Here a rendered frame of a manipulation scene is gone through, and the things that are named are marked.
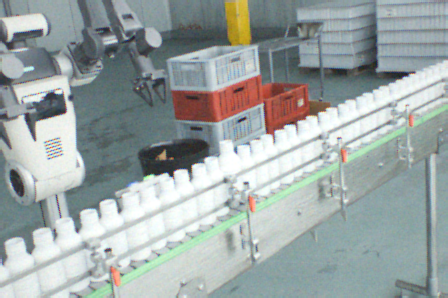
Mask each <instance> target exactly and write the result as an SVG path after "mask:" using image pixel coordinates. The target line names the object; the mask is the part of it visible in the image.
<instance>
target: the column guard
mask: <svg viewBox="0 0 448 298"><path fill-rule="evenodd" d="M225 9H226V24H227V31H228V37H229V42H230V46H243V45H251V36H250V20H249V11H248V3H247V0H239V1H231V2H225Z"/></svg>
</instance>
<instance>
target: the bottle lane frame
mask: <svg viewBox="0 0 448 298"><path fill-rule="evenodd" d="M445 129H448V104H445V105H444V106H441V108H439V109H436V110H434V111H433V112H430V113H429V114H427V115H425V116H423V117H421V118H419V119H416V120H415V121H414V122H413V127H411V126H410V146H411V147H412V149H413V152H412V159H413V163H412V164H411V167H412V166H415V164H417V163H419V162H420V161H422V160H423V159H426V157H428V156H430V155H431V154H433V153H435V152H437V137H438V135H439V133H440V132H443V131H444V130H445ZM398 138H401V146H402V147H406V140H405V126H403V127H402V128H401V129H398V130H396V131H394V132H393V133H390V134H388V135H387V136H384V137H383V138H382V139H377V141H376V142H374V143H371V144H369V146H366V147H364V148H361V149H359V150H358V151H356V153H352V154H349V156H346V157H347V161H346V163H343V169H344V184H345V185H346V186H347V187H348V191H347V192H346V194H347V199H349V202H348V204H346V208H348V207H349V206H351V205H353V203H355V202H357V201H359V199H362V198H363V197H364V196H367V195H368V194H370V193H372V192H373V191H374V190H375V189H378V188H379V187H380V186H383V185H384V184H385V183H387V182H389V181H390V180H391V179H394V178H395V177H396V176H398V175H400V174H401V173H403V172H405V171H406V170H407V169H409V168H407V167H406V164H405V159H400V158H399V157H397V149H401V148H400V147H399V146H397V139H398ZM401 158H406V153H405V149H401ZM411 167H410V168H411ZM332 174H335V184H336V185H339V163H338V161H337V162H336V163H333V164H331V166H328V167H325V169H322V170H320V171H318V172H316V173H315V174H313V175H311V176H309V177H308V178H304V179H303V180H302V181H300V182H297V183H295V185H292V186H290V185H289V188H287V189H284V190H282V192H279V193H277V194H274V195H272V196H271V197H270V198H266V200H264V201H262V202H257V205H256V211H255V212H253V227H254V235H255V237H257V238H259V245H258V246H259V253H260V255H261V258H260V259H259V260H257V265H259V263H261V262H262V261H265V260H266V259H267V258H269V257H270V256H272V255H274V254H276V252H278V251H280V250H281V249H283V248H285V247H286V246H287V245H289V244H291V243H292V242H295V241H296V240H297V239H298V238H300V237H302V236H303V235H306V233H308V232H310V231H312V229H314V228H316V227H317V226H319V225H321V224H322V223H323V222H326V221H327V220H328V219H331V218H332V217H333V216H334V215H336V214H338V213H339V212H342V210H344V209H341V206H340V205H339V199H335V197H334V196H332V187H333V186H334V185H333V184H331V175H332ZM243 223H245V224H246V236H249V231H248V225H247V218H246V211H240V214H238V215H235V216H234V217H232V216H231V218H230V219H228V220H226V221H221V224H220V225H217V226H215V227H213V226H211V227H212V228H210V230H208V231H205V232H203V231H201V232H202V234H200V235H197V237H195V238H193V237H191V239H190V240H189V241H186V242H185V243H180V245H179V246H177V247H176V248H173V249H171V248H169V249H170V251H169V252H166V253H164V254H163V255H158V257H157V258H156V259H153V260H151V261H150V262H147V261H146V264H144V265H143V266H140V267H138V268H134V267H133V271H131V272H129V273H126V274H125V275H122V274H120V275H121V277H120V280H121V285H120V286H119V287H118V291H119V294H120V298H176V295H177V293H178V291H179V289H180V287H181V286H184V285H185V284H186V283H188V282H190V281H192V280H193V279H196V277H198V276H201V277H202V278H204V279H205V280H206V292H207V297H208V296H210V295H212V294H213V293H214V292H216V291H218V290H219V289H221V288H223V286H225V285H227V284H229V283H230V282H232V281H233V280H234V279H236V278H238V277H240V275H243V274H244V273H246V272H248V271H249V270H250V269H251V268H254V267H255V266H256V265H252V261H250V254H251V253H249V252H246V250H245V248H244V249H243V242H242V239H243V238H245V237H244V235H241V228H240V225H242V224H243ZM106 282H107V284H106V285H105V286H103V287H101V288H98V289H97V290H96V289H94V288H92V289H93V292H91V293H90V294H88V295H86V296H84V297H79V296H77V297H78V298H111V297H112V294H111V285H110V282H108V281H106Z"/></svg>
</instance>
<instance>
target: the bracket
mask: <svg viewBox="0 0 448 298"><path fill-rule="evenodd" d="M442 83H445V85H444V87H443V88H444V90H445V92H444V93H442V94H441V95H443V98H448V93H447V90H448V84H447V83H448V77H444V78H442ZM389 103H390V106H389V108H393V109H392V110H391V116H393V118H392V119H389V121H390V124H389V125H392V126H395V125H397V124H398V119H394V116H398V115H403V118H404V119H405V140H406V147H402V146H401V138H398V139H397V146H399V147H400V148H401V149H405V153H406V158H401V149H397V157H399V158H400V159H405V164H406V167H407V168H410V167H411V164H412V163H413V159H412V152H413V149H412V147H411V146H410V126H411V127H413V118H414V116H419V113H415V112H412V109H409V106H410V105H409V104H406V105H405V110H404V111H403V112H398V110H397V109H394V108H395V107H397V106H398V101H391V102H389ZM319 135H320V139H319V140H324V143H322V149H325V152H324V153H321V154H320V155H322V160H328V159H331V153H328V152H327V149H330V148H331V149H335V153H338V163H339V185H336V184H335V174H332V175H331V184H333V185H334V186H333V187H332V196H334V197H335V199H339V205H340V206H341V209H346V204H348V202H349V199H347V194H346V192H347V191H348V187H347V186H346V185H345V184H344V169H343V163H346V161H347V157H346V153H347V151H352V147H346V146H345V143H342V137H340V136H339V137H337V138H336V139H337V143H336V144H335V145H330V143H327V142H326V140H329V139H330V138H329V133H325V132H323V133H319ZM224 179H226V183H225V184H226V185H230V188H228V193H229V195H232V198H230V199H228V200H226V202H228V205H229V206H227V207H230V208H236V207H237V206H239V205H240V199H239V198H234V195H241V199H242V201H244V202H245V203H246V218H247V225H248V231H249V236H246V224H245V223H243V224H242V225H240V228H241V235H244V237H245V238H243V239H242V242H243V249H244V248H245V250H246V252H249V253H251V254H250V261H252V265H257V260H259V259H260V258H261V255H260V253H259V246H258V245H259V238H257V237H255V235H254V227H253V212H255V211H256V204H255V199H260V198H261V195H257V194H253V188H249V182H243V188H244V189H243V190H241V191H240V190H238V188H237V187H234V186H233V184H235V183H236V182H237V179H236V175H227V176H226V177H224ZM335 186H336V187H339V188H338V191H339V193H340V197H336V195H335ZM247 238H248V239H249V240H248V241H247ZM84 242H85V244H86V250H89V251H91V252H92V251H93V253H92V254H90V258H91V263H94V264H95V267H91V268H90V271H91V277H92V278H93V277H94V278H95V279H98V278H100V277H103V276H105V275H106V273H107V274H108V277H109V281H110V285H111V294H112V297H111V298H120V294H119V291H118V287H119V286H120V285H121V280H120V273H119V271H121V272H123V271H124V270H125V267H124V266H122V265H119V259H118V256H116V255H114V254H112V248H106V249H105V250H104V252H105V258H103V257H102V253H99V252H97V251H96V250H97V249H99V248H101V247H102V246H101V243H100V239H98V238H96V237H92V238H91V239H88V240H85V241H84ZM247 243H248V245H249V247H250V250H248V248H247V247H248V245H247ZM98 263H102V265H100V264H98Z"/></svg>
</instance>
